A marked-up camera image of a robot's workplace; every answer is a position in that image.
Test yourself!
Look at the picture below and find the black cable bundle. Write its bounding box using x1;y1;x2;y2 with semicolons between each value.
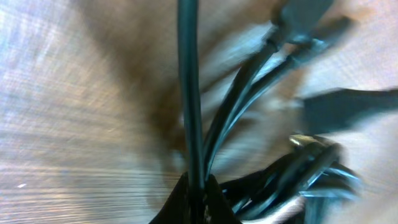
176;0;363;224

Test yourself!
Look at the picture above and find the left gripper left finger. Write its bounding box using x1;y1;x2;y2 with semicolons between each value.
149;173;190;224

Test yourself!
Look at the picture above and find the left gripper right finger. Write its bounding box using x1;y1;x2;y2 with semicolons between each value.
205;175;241;224

